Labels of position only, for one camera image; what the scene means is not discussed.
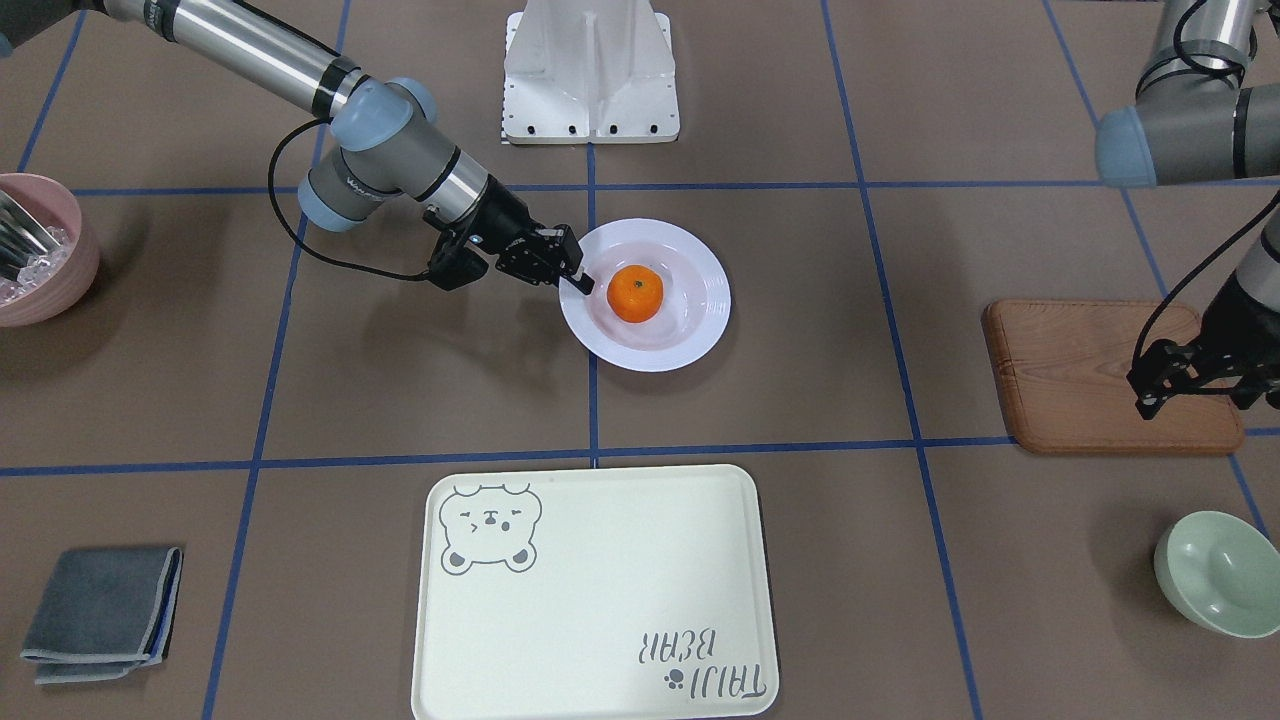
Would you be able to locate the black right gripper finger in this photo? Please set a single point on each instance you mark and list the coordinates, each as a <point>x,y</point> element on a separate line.
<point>582,282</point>

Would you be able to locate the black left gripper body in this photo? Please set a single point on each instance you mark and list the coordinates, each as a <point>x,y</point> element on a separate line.
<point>1237,338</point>

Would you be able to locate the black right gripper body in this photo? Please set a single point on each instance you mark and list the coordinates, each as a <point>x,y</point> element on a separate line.
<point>507,217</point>

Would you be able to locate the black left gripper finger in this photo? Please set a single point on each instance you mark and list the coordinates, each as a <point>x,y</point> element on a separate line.
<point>1149,402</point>

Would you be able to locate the orange fruit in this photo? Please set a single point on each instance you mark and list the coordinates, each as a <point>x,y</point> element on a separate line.
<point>635,293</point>

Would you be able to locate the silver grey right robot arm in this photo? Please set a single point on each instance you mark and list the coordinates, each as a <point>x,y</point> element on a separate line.
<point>387,142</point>

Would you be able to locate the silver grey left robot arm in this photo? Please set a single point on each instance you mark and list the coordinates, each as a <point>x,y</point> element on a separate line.
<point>1194,120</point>

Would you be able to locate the cream bear print tray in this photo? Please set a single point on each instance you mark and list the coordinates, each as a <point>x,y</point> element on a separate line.
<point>627,593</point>

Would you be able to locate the brown wooden cutting board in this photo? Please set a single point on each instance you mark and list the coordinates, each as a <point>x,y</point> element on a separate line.
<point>1060,371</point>

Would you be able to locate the white ribbed plate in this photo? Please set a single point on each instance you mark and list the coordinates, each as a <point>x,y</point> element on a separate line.
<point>696,303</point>

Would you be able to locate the light green bowl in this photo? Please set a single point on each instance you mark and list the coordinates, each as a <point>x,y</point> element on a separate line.
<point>1221,573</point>

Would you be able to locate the pink bowl with ice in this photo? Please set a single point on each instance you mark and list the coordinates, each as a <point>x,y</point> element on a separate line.
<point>71,270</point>

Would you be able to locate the metal tongs in bowl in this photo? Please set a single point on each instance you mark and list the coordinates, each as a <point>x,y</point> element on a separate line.
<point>25,243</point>

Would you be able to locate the folded grey cloth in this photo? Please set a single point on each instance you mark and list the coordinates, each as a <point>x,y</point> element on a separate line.
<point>104,613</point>

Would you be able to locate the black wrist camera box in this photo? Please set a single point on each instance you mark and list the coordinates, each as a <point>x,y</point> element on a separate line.
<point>457,260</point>

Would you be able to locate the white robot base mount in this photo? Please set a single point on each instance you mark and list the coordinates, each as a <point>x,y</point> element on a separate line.
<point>580,72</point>

